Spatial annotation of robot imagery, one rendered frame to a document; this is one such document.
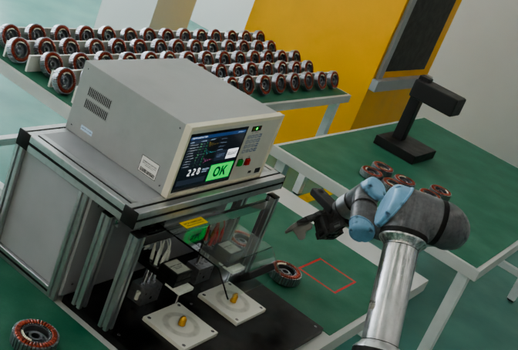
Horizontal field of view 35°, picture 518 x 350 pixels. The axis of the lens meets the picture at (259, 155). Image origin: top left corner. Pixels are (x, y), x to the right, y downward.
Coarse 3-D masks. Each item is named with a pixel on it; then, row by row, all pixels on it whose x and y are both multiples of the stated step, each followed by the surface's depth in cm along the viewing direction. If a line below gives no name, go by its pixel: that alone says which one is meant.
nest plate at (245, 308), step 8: (216, 288) 244; (200, 296) 238; (208, 296) 239; (216, 296) 241; (224, 296) 242; (240, 296) 246; (248, 296) 247; (208, 304) 237; (216, 304) 237; (224, 304) 239; (232, 304) 240; (240, 304) 242; (248, 304) 243; (256, 304) 245; (224, 312) 234; (232, 312) 236; (240, 312) 238; (248, 312) 239; (256, 312) 241; (232, 320) 233; (240, 320) 234
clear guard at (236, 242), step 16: (160, 224) 206; (176, 224) 209; (208, 224) 216; (224, 224) 219; (192, 240) 205; (208, 240) 208; (224, 240) 211; (240, 240) 214; (256, 240) 218; (208, 256) 201; (224, 256) 203; (240, 256) 207; (256, 256) 211; (272, 256) 216; (224, 272) 199; (240, 272) 204; (272, 272) 214; (224, 288) 197; (240, 288) 202
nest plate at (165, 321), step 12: (156, 312) 222; (168, 312) 224; (180, 312) 226; (192, 312) 228; (156, 324) 218; (168, 324) 219; (192, 324) 223; (204, 324) 226; (168, 336) 214; (180, 336) 216; (192, 336) 218; (204, 336) 220; (180, 348) 213
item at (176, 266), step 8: (160, 256) 226; (144, 264) 222; (152, 264) 221; (160, 264) 219; (168, 264) 219; (176, 264) 220; (184, 264) 222; (152, 272) 220; (160, 272) 219; (168, 272) 218; (176, 272) 217; (184, 272) 219; (144, 280) 223; (152, 280) 228; (168, 280) 218; (176, 280) 217; (184, 280) 220; (176, 288) 218; (184, 288) 219; (192, 288) 221
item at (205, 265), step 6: (186, 264) 245; (192, 264) 244; (198, 264) 244; (204, 264) 246; (210, 264) 247; (198, 270) 242; (204, 270) 245; (210, 270) 248; (192, 276) 244; (198, 276) 244; (204, 276) 247; (192, 282) 244; (198, 282) 246
